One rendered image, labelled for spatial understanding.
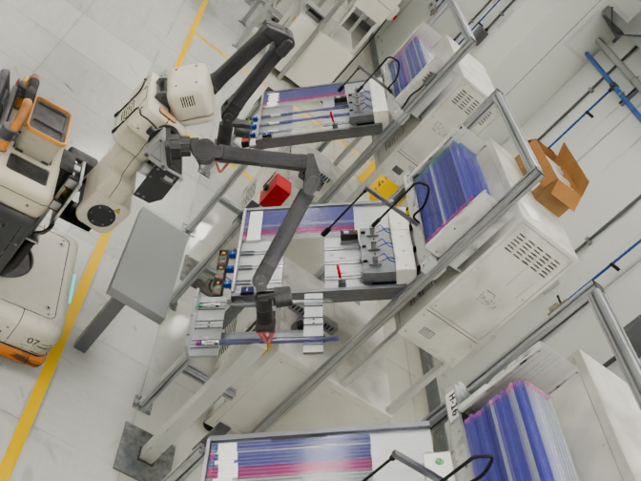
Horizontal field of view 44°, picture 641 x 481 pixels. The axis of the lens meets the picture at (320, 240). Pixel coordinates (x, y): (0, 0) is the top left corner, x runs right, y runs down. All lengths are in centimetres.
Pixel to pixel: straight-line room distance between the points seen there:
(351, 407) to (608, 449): 160
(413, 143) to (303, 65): 340
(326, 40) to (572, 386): 566
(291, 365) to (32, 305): 108
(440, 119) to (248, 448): 243
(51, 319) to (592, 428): 203
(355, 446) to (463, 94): 240
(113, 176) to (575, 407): 176
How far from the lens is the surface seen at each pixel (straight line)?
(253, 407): 359
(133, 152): 294
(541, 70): 632
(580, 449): 230
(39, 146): 294
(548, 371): 237
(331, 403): 357
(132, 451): 344
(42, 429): 330
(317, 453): 252
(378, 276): 317
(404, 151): 448
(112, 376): 363
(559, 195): 340
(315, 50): 767
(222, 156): 271
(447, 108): 440
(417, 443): 254
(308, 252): 480
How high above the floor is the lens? 243
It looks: 25 degrees down
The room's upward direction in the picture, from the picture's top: 44 degrees clockwise
